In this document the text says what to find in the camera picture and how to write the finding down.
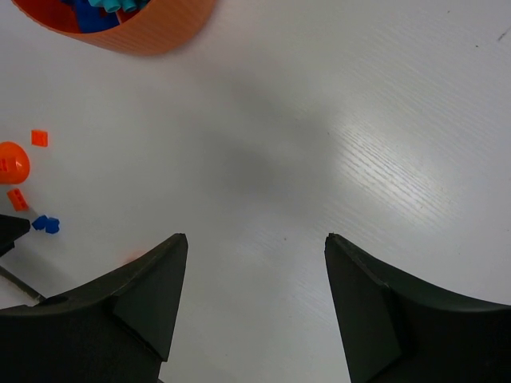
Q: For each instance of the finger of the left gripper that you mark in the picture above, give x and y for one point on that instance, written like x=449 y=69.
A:
x=11 y=229

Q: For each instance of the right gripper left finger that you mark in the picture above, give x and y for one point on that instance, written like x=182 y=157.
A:
x=116 y=328

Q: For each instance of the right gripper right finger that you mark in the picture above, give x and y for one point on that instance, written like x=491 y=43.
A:
x=396 y=327

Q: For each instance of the orange ring lego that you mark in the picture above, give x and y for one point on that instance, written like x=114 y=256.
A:
x=15 y=163

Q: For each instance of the blue ring lego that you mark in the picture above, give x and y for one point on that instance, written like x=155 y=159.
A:
x=91 y=19

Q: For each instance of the teal long lego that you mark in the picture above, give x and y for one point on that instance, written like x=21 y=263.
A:
x=112 y=6

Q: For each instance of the orange small long lego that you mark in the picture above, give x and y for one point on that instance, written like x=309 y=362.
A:
x=17 y=200

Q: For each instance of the small blue lego piece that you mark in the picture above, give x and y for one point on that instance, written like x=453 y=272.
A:
x=50 y=225

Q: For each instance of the small orange lego piece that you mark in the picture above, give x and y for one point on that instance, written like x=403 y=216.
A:
x=39 y=138

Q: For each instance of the orange round divided container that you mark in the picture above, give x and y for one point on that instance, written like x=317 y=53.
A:
x=156 y=29

